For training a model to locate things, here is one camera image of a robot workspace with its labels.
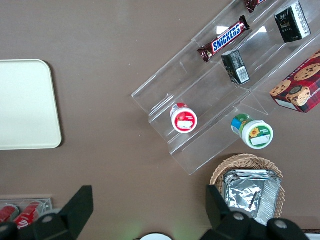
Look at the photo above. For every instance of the light tan wicker basket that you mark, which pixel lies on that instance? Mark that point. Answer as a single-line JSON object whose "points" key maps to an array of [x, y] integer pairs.
{"points": [[240, 160]]}

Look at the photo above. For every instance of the clear acrylic stepped shelf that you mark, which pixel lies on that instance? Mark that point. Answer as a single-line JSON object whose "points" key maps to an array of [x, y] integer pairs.
{"points": [[212, 100]]}

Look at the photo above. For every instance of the brown Snickers bar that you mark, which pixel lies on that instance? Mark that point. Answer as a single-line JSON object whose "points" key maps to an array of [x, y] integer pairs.
{"points": [[225, 40], [252, 4]]}

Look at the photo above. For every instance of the clear acrylic bottle rack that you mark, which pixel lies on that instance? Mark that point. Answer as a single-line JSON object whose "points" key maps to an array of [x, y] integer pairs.
{"points": [[48, 203]]}

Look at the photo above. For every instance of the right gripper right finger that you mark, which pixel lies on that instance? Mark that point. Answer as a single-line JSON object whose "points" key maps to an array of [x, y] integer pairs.
{"points": [[232, 226]]}

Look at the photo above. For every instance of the small black drink carton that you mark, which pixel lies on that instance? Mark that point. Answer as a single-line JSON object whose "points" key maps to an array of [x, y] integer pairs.
{"points": [[236, 66], [292, 22]]}

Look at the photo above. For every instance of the green lidded white jar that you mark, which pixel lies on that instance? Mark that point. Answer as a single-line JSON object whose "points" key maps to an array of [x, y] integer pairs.
{"points": [[255, 132]]}

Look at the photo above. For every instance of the white rectangular snack tray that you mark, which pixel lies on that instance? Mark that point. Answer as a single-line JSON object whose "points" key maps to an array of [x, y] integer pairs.
{"points": [[314, 237]]}

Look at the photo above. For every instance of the red lidded white jar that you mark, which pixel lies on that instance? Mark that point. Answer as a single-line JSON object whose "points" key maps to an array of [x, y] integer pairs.
{"points": [[184, 121]]}

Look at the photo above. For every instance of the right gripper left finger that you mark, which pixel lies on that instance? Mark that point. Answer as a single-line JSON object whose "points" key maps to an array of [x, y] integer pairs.
{"points": [[62, 225]]}

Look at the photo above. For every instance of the red plaid cookie box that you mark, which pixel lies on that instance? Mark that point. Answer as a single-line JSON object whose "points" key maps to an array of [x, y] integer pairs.
{"points": [[300, 85]]}

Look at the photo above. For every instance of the stacked aluminium foil containers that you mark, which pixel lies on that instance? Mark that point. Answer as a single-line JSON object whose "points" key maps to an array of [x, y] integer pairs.
{"points": [[250, 192]]}

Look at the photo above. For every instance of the cream rectangular plastic tray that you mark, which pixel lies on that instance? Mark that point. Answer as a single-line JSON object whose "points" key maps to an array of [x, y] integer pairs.
{"points": [[25, 105]]}

